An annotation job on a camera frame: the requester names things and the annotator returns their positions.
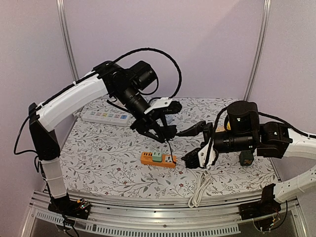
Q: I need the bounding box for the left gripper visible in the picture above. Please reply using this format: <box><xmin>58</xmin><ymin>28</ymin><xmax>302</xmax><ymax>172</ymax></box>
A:
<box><xmin>114</xmin><ymin>86</ymin><xmax>170</xmax><ymax>144</ymax></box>

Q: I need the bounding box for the black charger plug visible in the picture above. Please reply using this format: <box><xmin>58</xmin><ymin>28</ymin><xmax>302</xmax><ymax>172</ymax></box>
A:
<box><xmin>163</xmin><ymin>126</ymin><xmax>177</xmax><ymax>165</ymax></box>

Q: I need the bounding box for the mint green adapter plug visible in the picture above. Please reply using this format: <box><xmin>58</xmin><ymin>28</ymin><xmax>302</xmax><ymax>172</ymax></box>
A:
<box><xmin>152</xmin><ymin>152</ymin><xmax>162</xmax><ymax>162</ymax></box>

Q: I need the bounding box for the orange power strip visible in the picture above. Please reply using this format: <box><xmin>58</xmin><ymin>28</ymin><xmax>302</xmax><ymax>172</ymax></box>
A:
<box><xmin>140</xmin><ymin>152</ymin><xmax>177</xmax><ymax>168</ymax></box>

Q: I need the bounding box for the blue-grey power strip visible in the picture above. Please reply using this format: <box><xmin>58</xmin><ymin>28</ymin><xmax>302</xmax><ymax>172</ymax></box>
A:
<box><xmin>166</xmin><ymin>116</ymin><xmax>173</xmax><ymax>125</ymax></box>

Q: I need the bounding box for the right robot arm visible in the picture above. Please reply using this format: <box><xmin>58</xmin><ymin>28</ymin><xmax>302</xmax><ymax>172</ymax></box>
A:
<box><xmin>178</xmin><ymin>101</ymin><xmax>316</xmax><ymax>169</ymax></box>

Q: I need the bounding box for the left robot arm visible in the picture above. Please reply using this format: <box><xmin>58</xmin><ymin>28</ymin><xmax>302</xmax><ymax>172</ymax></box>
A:
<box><xmin>24</xmin><ymin>60</ymin><xmax>182</xmax><ymax>214</ymax></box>

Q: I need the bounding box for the dark green cube socket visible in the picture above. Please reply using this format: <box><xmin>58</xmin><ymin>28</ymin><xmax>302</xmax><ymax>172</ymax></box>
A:
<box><xmin>239</xmin><ymin>151</ymin><xmax>254</xmax><ymax>166</ymax></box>

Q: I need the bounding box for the floral table mat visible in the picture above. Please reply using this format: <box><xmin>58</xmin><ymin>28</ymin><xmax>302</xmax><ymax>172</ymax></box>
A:
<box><xmin>55</xmin><ymin>97</ymin><xmax>277</xmax><ymax>198</ymax></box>

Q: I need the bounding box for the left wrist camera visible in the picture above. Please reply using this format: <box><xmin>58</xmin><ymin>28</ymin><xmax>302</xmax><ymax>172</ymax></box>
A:
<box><xmin>144</xmin><ymin>97</ymin><xmax>182</xmax><ymax>115</ymax></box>

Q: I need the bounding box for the white cord of orange strip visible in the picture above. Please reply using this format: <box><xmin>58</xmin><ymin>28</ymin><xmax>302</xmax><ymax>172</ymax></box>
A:
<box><xmin>188</xmin><ymin>162</ymin><xmax>213</xmax><ymax>208</ymax></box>

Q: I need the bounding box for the white multi-switch power strip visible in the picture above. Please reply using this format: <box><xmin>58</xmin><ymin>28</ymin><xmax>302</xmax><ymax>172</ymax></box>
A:
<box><xmin>73</xmin><ymin>111</ymin><xmax>131</xmax><ymax>127</ymax></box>

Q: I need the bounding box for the aluminium front rail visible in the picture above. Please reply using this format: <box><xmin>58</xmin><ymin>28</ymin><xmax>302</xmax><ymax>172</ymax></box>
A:
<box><xmin>21</xmin><ymin>190</ymin><xmax>309</xmax><ymax>237</ymax></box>

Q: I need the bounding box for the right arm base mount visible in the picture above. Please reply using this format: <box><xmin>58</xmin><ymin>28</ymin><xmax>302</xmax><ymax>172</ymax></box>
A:
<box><xmin>238</xmin><ymin>199</ymin><xmax>281</xmax><ymax>220</ymax></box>

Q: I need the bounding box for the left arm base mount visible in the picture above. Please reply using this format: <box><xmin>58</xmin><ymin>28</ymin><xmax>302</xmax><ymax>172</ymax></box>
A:
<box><xmin>48</xmin><ymin>194</ymin><xmax>91</xmax><ymax>220</ymax></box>

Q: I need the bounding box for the left aluminium post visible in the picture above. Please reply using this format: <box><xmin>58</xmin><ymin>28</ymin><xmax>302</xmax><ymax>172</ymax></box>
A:
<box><xmin>56</xmin><ymin>0</ymin><xmax>80</xmax><ymax>81</ymax></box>

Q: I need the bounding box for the aluminium post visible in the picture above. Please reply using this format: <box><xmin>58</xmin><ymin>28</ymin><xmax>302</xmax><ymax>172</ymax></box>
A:
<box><xmin>243</xmin><ymin>0</ymin><xmax>272</xmax><ymax>101</ymax></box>
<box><xmin>56</xmin><ymin>0</ymin><xmax>80</xmax><ymax>81</ymax></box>

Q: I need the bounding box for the right aluminium post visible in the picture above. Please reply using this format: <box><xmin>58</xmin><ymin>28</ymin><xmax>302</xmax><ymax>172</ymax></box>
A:
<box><xmin>243</xmin><ymin>0</ymin><xmax>272</xmax><ymax>101</ymax></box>

